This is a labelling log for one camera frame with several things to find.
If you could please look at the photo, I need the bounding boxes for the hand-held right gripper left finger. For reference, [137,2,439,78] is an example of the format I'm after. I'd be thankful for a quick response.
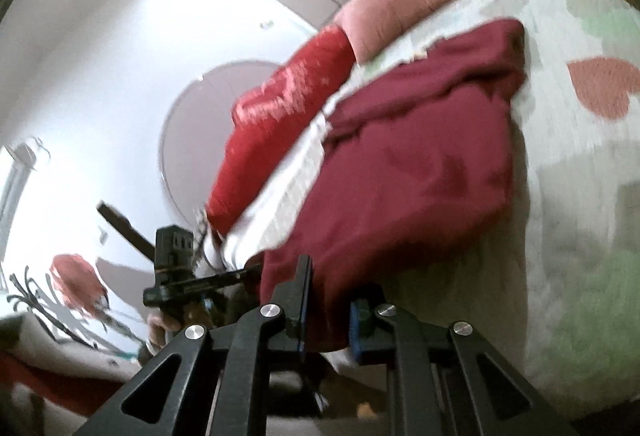
[85,255,326,436]

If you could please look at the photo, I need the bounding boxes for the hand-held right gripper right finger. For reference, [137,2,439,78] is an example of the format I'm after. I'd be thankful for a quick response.
[349,286,568,436]

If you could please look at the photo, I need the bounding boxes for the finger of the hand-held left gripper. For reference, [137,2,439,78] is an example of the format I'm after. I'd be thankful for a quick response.
[220,266,262,290]

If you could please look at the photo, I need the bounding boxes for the maroon sweatshirt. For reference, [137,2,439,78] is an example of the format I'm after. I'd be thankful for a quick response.
[257,18,526,352]

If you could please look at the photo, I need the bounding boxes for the person's left hand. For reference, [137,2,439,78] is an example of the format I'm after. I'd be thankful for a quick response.
[147,300,215,351]

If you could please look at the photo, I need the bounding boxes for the dark slanted bar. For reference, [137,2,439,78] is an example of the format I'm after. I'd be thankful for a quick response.
[96,201,157,263]

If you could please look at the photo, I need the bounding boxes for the red embroidered pillow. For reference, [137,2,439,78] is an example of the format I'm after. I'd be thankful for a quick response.
[205,25,353,237]

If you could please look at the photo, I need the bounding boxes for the heart-print quilted bedspread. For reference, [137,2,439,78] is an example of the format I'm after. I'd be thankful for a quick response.
[350,0,640,422]

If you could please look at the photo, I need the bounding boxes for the flower wall decal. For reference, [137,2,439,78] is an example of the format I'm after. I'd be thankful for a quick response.
[0,253,151,359]

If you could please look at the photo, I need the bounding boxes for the round wall panel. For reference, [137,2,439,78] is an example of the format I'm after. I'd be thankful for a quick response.
[159,60,288,223]

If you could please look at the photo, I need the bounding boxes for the pink corduroy pillow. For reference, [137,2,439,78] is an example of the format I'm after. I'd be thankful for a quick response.
[332,0,471,64]

